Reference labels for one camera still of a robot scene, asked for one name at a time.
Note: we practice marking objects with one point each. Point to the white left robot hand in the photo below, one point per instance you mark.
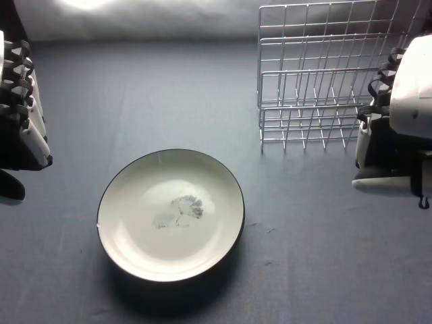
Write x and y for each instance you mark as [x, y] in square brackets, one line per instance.
[30, 135]

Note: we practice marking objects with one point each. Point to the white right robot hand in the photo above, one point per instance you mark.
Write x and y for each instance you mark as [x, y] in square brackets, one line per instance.
[411, 87]

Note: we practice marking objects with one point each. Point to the white backdrop sheet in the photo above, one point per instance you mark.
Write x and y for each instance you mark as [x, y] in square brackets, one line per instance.
[168, 20]

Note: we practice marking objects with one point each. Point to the grey table cloth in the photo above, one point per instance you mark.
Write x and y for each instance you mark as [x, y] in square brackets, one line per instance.
[303, 236]

